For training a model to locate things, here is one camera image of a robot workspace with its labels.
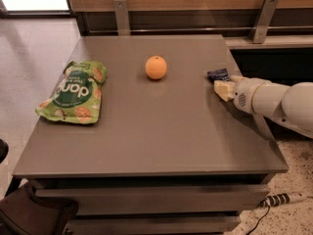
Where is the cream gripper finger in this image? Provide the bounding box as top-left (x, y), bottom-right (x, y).
top-left (214, 80), bottom-right (235, 102)

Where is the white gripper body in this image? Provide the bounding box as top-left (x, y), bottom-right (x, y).
top-left (231, 75), bottom-right (270, 114)

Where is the blue rxbar blueberry wrapper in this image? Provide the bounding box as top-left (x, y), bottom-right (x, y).
top-left (207, 69), bottom-right (230, 83)

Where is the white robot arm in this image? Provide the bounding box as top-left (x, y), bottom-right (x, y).
top-left (213, 75), bottom-right (313, 138)

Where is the green rice chip bag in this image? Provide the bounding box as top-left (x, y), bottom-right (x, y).
top-left (35, 61), bottom-right (108, 124)

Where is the grey side shelf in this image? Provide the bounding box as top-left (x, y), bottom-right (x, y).
top-left (225, 35), bottom-right (313, 50)

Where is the orange fruit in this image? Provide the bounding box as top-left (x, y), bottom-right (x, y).
top-left (145, 56), bottom-right (167, 80)

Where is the grey upper drawer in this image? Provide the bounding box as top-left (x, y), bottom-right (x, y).
top-left (36, 185), bottom-right (268, 215)

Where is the grey drawer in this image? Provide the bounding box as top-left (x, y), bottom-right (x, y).
top-left (36, 185), bottom-right (268, 215)
top-left (67, 216), bottom-right (241, 235)

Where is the white power strip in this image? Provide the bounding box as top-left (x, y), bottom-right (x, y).
top-left (258, 192), bottom-right (308, 208)

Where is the grey lower drawer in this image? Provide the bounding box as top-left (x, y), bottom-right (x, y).
top-left (67, 216), bottom-right (241, 235)

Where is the dark brown chair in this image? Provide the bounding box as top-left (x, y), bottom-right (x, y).
top-left (0, 138), bottom-right (79, 235)

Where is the right metal wall bracket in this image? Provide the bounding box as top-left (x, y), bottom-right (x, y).
top-left (250, 0), bottom-right (279, 44)

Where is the metal wall bracket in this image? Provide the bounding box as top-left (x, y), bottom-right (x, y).
top-left (113, 0), bottom-right (130, 36)
top-left (250, 0), bottom-right (279, 44)

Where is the black power cable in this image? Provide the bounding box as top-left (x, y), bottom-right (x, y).
top-left (245, 206), bottom-right (272, 235)

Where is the left metal wall bracket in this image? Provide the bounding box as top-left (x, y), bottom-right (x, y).
top-left (113, 0), bottom-right (130, 36)

